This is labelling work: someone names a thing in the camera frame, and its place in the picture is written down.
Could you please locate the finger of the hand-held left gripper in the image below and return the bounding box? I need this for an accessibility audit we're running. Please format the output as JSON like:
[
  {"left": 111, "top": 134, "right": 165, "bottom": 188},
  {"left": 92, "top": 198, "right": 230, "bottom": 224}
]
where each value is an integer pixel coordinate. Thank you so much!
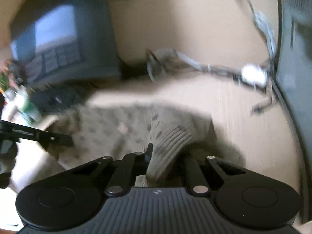
[{"left": 36, "top": 130, "right": 74, "bottom": 147}]

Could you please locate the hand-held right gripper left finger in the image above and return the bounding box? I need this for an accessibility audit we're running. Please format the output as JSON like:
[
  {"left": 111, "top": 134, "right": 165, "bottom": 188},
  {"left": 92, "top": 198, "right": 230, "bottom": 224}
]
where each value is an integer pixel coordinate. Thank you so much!
[{"left": 71, "top": 143, "right": 153, "bottom": 197}]

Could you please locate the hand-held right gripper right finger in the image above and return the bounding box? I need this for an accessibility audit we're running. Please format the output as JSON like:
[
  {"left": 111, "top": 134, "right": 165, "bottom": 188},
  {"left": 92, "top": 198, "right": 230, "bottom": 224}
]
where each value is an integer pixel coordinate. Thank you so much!
[{"left": 184, "top": 155, "right": 246, "bottom": 197}]

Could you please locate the olive polka dot garment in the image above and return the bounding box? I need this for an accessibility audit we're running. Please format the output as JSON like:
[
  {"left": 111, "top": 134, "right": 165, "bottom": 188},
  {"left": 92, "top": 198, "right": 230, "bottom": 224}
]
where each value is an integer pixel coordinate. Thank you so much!
[{"left": 47, "top": 102, "right": 245, "bottom": 189}]

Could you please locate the glass jar with green lid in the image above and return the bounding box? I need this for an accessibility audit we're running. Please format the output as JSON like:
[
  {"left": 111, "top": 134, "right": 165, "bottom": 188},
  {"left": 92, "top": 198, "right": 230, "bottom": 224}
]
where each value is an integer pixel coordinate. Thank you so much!
[{"left": 17, "top": 99, "right": 42, "bottom": 125}]

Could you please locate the black keyboard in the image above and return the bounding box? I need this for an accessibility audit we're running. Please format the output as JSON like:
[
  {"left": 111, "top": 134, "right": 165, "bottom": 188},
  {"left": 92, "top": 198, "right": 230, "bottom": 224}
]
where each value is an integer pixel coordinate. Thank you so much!
[{"left": 29, "top": 82, "right": 87, "bottom": 114}]

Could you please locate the potted plant in white pot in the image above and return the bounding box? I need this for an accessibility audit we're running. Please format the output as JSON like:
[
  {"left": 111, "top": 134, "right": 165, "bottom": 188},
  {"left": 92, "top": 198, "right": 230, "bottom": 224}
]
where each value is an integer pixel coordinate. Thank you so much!
[{"left": 0, "top": 60, "right": 15, "bottom": 94}]

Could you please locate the black computer monitor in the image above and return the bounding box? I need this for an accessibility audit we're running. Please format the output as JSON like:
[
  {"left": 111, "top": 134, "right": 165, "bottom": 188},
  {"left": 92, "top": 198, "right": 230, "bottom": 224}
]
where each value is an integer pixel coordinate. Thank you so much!
[{"left": 9, "top": 0, "right": 123, "bottom": 87}]

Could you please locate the crumpled white tissue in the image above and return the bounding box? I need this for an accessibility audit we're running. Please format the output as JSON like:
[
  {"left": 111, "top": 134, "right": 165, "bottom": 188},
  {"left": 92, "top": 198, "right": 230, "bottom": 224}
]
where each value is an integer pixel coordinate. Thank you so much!
[{"left": 241, "top": 64, "right": 268, "bottom": 86}]

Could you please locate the white computer case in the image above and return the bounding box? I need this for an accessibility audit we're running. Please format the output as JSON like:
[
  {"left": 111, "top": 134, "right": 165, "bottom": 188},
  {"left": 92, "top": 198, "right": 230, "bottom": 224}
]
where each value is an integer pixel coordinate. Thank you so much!
[{"left": 270, "top": 0, "right": 312, "bottom": 225}]

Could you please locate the white looped cable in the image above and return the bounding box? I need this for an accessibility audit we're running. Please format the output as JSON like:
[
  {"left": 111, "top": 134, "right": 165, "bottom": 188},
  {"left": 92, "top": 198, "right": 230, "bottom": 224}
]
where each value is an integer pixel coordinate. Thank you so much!
[{"left": 145, "top": 48, "right": 178, "bottom": 81}]

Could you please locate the black cable bundle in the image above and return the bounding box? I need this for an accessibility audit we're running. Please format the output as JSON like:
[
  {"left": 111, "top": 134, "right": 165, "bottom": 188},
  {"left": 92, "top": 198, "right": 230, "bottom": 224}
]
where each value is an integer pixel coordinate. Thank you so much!
[{"left": 175, "top": 51, "right": 277, "bottom": 114}]

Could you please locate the white plug with cable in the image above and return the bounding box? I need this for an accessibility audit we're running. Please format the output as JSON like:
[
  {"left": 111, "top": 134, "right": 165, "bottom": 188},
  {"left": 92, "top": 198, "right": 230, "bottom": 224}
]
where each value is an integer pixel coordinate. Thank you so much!
[{"left": 225, "top": 0, "right": 279, "bottom": 58}]

